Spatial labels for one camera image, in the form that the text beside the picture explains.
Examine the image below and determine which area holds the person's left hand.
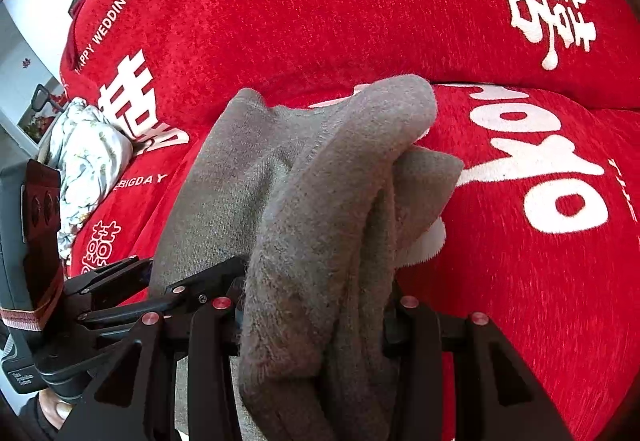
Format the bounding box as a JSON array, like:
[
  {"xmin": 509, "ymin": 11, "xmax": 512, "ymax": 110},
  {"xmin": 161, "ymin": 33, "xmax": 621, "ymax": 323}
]
[{"xmin": 39, "ymin": 391, "xmax": 79, "ymax": 428}]

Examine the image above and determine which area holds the grey towel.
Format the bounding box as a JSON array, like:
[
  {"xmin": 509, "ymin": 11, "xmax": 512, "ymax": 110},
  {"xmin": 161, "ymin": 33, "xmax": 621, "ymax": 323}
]
[{"xmin": 149, "ymin": 74, "xmax": 466, "ymax": 441}]

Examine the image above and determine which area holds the white floral cloth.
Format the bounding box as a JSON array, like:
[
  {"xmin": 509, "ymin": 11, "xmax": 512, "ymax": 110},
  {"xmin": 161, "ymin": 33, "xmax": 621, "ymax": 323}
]
[{"xmin": 46, "ymin": 97, "xmax": 135, "ymax": 263}]

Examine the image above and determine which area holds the black framed object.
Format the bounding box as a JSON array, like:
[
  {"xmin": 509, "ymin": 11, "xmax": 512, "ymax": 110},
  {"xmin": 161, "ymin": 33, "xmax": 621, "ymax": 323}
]
[{"xmin": 31, "ymin": 84, "xmax": 65, "ymax": 116}]

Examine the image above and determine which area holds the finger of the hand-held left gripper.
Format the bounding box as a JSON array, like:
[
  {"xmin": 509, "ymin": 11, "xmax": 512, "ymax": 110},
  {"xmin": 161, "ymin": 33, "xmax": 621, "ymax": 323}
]
[
  {"xmin": 64, "ymin": 256, "xmax": 155, "ymax": 309},
  {"xmin": 76, "ymin": 257, "xmax": 250, "ymax": 339}
]

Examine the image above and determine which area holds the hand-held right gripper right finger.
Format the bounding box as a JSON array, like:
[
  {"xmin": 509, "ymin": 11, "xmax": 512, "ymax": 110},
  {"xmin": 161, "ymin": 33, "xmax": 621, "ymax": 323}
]
[{"xmin": 381, "ymin": 293, "xmax": 573, "ymax": 441}]

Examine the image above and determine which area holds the red printed sofa cover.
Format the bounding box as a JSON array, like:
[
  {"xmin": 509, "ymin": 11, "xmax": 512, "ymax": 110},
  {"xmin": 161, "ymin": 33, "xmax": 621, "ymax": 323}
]
[{"xmin": 59, "ymin": 0, "xmax": 640, "ymax": 441}]

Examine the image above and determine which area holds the person's left forearm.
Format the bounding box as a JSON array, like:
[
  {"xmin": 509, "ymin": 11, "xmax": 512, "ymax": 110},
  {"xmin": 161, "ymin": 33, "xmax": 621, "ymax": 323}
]
[{"xmin": 17, "ymin": 397, "xmax": 63, "ymax": 441}]

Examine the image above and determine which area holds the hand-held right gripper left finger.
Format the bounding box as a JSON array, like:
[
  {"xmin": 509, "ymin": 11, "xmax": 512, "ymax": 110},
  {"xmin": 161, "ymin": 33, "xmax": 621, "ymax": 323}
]
[{"xmin": 55, "ymin": 293, "xmax": 247, "ymax": 441}]

